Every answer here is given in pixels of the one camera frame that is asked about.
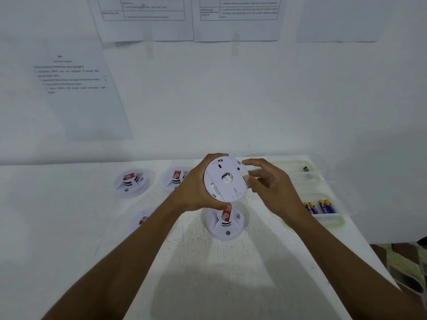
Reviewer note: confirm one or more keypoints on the person's right forearm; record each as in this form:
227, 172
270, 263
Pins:
350, 269

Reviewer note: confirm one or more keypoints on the person's right hand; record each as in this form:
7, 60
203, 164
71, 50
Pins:
283, 196

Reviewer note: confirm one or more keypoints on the green brown patterned floor mat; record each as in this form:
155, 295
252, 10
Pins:
400, 263

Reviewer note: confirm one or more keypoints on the white smoke detector red label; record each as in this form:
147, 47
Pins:
131, 191
217, 176
138, 218
170, 184
227, 229

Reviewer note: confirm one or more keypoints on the person's left forearm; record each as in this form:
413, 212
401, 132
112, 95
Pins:
120, 263

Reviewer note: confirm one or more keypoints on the blue yellow cylindrical battery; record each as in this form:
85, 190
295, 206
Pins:
313, 208
330, 206
323, 207
307, 208

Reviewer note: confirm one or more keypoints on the person's left hand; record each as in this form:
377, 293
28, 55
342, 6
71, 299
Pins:
190, 193

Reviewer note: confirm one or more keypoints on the black bar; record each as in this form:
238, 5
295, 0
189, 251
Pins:
422, 241

